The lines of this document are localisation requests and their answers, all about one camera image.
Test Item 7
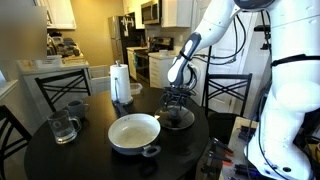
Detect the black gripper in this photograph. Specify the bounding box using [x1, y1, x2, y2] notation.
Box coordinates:
[161, 85, 194, 117]

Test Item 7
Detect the round glass pan lid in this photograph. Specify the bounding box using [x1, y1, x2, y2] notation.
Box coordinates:
[153, 104, 196, 131]

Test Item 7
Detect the grey pan with cream interior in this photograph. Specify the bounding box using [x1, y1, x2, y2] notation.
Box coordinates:
[107, 100, 163, 159]

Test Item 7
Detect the white lower drawer cabinet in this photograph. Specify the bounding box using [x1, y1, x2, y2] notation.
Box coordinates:
[147, 50, 178, 90]

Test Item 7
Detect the clear plastic food container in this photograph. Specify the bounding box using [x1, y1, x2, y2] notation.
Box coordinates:
[129, 82, 144, 96]

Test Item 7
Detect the black kitchen stove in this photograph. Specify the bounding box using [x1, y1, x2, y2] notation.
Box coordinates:
[134, 36, 175, 85]

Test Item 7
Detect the white paper towel roll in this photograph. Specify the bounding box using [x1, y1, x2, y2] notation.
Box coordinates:
[109, 63, 133, 104]

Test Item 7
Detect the black cross-back chair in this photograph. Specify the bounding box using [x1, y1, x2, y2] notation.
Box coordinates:
[202, 72, 254, 145]
[0, 104, 33, 180]
[34, 68, 92, 113]

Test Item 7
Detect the black orange spring clamp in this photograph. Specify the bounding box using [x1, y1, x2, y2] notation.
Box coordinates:
[205, 150, 234, 168]
[209, 136, 235, 158]

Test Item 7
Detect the robot mounting table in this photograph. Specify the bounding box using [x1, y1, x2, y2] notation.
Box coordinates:
[218, 116, 320, 180]

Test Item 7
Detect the white panel door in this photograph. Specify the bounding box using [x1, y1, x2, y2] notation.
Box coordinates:
[191, 11, 259, 115]

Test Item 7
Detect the metal paper towel holder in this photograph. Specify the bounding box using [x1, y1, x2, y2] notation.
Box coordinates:
[110, 59, 135, 107]

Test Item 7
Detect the black stainless refrigerator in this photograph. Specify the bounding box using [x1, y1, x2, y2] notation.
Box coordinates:
[107, 12, 147, 65]

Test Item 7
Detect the white cabinet beside microwave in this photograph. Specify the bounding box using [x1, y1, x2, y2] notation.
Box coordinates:
[161, 0, 195, 29]

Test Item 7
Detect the stainless over-range microwave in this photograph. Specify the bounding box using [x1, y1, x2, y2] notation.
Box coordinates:
[140, 0, 164, 26]

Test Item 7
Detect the grey ceramic mug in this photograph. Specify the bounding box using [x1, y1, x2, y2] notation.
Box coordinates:
[66, 99, 91, 121]

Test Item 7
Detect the clear glass mug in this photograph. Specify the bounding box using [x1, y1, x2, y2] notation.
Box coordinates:
[46, 109, 83, 145]

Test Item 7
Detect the black countertop appliance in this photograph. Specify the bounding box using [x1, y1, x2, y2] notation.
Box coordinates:
[47, 33, 66, 56]

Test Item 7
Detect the white upper kitchen cabinet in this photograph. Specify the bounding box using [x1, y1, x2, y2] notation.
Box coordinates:
[34, 0, 77, 31]

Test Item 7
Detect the white kitchen counter cabinet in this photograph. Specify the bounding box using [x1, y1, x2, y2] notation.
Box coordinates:
[15, 59, 112, 121]

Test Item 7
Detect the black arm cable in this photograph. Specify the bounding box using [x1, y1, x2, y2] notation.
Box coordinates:
[191, 13, 248, 67]

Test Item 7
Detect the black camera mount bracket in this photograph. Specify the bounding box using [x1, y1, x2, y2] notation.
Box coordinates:
[253, 24, 272, 52]

